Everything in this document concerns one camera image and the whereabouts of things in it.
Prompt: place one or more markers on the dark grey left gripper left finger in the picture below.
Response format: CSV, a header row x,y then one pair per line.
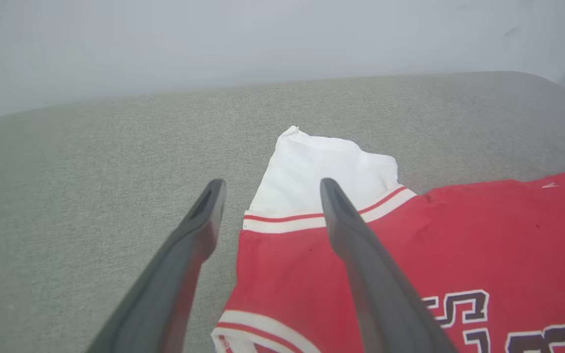
x,y
165,284

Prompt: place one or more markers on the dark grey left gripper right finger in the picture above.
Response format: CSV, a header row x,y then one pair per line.
x,y
380,294

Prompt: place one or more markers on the red and white basketball jersey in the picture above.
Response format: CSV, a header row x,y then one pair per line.
x,y
459,235

